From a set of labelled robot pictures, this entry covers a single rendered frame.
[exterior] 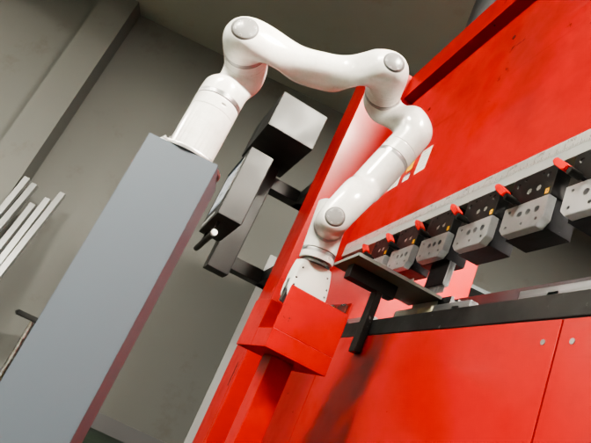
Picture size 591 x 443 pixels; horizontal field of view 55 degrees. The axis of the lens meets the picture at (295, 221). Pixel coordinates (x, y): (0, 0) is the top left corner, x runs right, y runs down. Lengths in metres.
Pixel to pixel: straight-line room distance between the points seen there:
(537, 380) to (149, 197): 0.88
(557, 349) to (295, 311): 0.58
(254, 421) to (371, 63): 0.91
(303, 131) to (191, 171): 1.47
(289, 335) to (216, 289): 3.65
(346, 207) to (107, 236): 0.54
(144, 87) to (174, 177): 4.24
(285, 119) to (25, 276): 2.98
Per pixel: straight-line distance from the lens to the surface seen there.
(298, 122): 2.78
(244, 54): 1.53
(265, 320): 1.35
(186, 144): 1.38
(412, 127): 1.50
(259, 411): 1.34
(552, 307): 0.99
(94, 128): 5.42
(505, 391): 0.99
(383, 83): 1.51
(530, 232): 1.38
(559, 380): 0.92
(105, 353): 1.27
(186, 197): 1.33
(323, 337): 1.31
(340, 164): 2.61
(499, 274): 5.69
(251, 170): 2.60
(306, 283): 1.32
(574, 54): 1.69
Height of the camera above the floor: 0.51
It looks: 20 degrees up
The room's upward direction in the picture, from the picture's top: 25 degrees clockwise
